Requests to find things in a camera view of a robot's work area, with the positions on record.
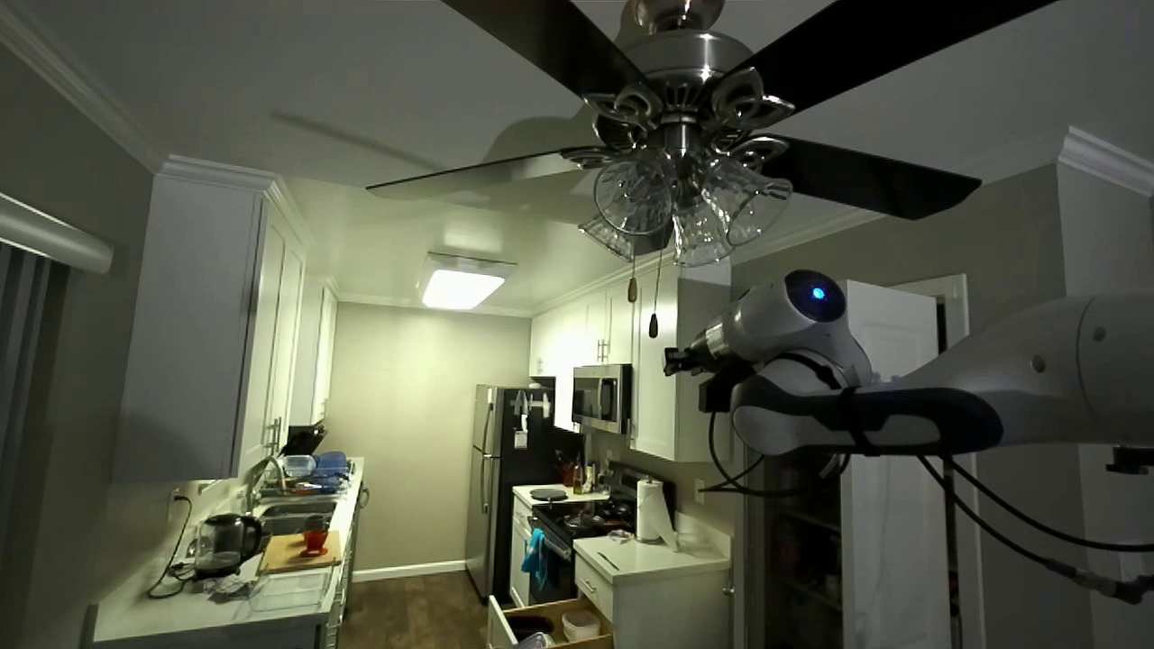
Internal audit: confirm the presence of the white cabinet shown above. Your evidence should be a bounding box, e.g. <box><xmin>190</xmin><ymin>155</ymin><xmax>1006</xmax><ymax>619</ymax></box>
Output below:
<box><xmin>573</xmin><ymin>539</ymin><xmax>734</xmax><ymax>649</ymax></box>
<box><xmin>115</xmin><ymin>160</ymin><xmax>309</xmax><ymax>483</ymax></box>
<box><xmin>530</xmin><ymin>261</ymin><xmax>734</xmax><ymax>461</ymax></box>

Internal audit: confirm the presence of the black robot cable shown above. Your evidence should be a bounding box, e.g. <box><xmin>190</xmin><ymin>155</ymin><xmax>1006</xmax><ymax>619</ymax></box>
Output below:
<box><xmin>696</xmin><ymin>409</ymin><xmax>1154</xmax><ymax>607</ymax></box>

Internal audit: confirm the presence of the grey window blind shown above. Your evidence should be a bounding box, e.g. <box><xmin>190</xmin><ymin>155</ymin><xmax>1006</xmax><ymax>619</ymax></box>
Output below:
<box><xmin>0</xmin><ymin>248</ymin><xmax>54</xmax><ymax>546</ymax></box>

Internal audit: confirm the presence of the white kitchen counter left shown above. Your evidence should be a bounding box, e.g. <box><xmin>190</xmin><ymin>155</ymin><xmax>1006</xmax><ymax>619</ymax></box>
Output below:
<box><xmin>90</xmin><ymin>459</ymin><xmax>363</xmax><ymax>649</ymax></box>

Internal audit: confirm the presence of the black stainless refrigerator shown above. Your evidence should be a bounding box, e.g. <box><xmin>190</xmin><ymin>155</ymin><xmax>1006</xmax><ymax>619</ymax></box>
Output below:
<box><xmin>467</xmin><ymin>385</ymin><xmax>585</xmax><ymax>598</ymax></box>

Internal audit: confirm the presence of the rectangular kitchen ceiling light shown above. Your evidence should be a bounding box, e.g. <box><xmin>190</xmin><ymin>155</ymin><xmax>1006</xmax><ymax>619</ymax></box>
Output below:
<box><xmin>421</xmin><ymin>271</ymin><xmax>506</xmax><ymax>310</ymax></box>

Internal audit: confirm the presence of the white paper towel roll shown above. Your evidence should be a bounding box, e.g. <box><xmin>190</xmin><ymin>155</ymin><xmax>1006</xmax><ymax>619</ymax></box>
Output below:
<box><xmin>635</xmin><ymin>475</ymin><xmax>670</xmax><ymax>546</ymax></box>

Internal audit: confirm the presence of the white upper cabinet right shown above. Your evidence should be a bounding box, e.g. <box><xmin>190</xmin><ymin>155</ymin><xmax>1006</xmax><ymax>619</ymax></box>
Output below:
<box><xmin>530</xmin><ymin>261</ymin><xmax>734</xmax><ymax>461</ymax></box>

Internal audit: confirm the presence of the dark bladed ceiling fan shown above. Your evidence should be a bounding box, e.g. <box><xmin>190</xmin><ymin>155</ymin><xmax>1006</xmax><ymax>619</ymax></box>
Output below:
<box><xmin>380</xmin><ymin>0</ymin><xmax>1049</xmax><ymax>262</ymax></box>

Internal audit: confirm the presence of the black electric kettle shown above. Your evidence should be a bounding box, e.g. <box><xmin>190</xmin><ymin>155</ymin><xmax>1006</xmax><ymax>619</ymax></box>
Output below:
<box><xmin>189</xmin><ymin>517</ymin><xmax>266</xmax><ymax>576</ymax></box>

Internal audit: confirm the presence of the white lower cabinet right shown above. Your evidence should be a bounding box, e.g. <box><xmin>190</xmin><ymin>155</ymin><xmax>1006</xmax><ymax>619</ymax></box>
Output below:
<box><xmin>573</xmin><ymin>539</ymin><xmax>734</xmax><ymax>649</ymax></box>

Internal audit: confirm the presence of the white pantry door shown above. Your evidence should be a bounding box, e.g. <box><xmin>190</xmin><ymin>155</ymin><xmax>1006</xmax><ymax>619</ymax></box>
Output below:
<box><xmin>841</xmin><ymin>283</ymin><xmax>951</xmax><ymax>649</ymax></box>

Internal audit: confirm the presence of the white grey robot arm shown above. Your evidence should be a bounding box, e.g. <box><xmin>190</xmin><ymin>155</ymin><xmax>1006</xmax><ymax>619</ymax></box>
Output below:
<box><xmin>663</xmin><ymin>271</ymin><xmax>1154</xmax><ymax>459</ymax></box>

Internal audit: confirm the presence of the open wooden drawer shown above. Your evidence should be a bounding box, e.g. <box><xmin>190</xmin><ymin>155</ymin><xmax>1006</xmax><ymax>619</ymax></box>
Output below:
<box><xmin>486</xmin><ymin>594</ymin><xmax>612</xmax><ymax>649</ymax></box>

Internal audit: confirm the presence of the white upper cabinet left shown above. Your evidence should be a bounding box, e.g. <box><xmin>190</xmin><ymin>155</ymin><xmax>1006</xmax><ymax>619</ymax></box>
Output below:
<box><xmin>115</xmin><ymin>160</ymin><xmax>309</xmax><ymax>483</ymax></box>

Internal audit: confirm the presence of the white stove with oven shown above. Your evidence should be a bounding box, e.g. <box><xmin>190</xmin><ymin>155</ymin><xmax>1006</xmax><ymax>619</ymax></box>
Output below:
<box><xmin>509</xmin><ymin>483</ymin><xmax>635</xmax><ymax>607</ymax></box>

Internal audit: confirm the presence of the wooden cutting board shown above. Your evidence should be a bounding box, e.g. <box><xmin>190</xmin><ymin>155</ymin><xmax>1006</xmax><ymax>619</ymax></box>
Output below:
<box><xmin>260</xmin><ymin>533</ymin><xmax>344</xmax><ymax>574</ymax></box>

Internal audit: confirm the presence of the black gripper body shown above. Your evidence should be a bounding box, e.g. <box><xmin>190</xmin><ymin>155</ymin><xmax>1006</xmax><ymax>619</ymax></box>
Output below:
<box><xmin>663</xmin><ymin>344</ymin><xmax>752</xmax><ymax>415</ymax></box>

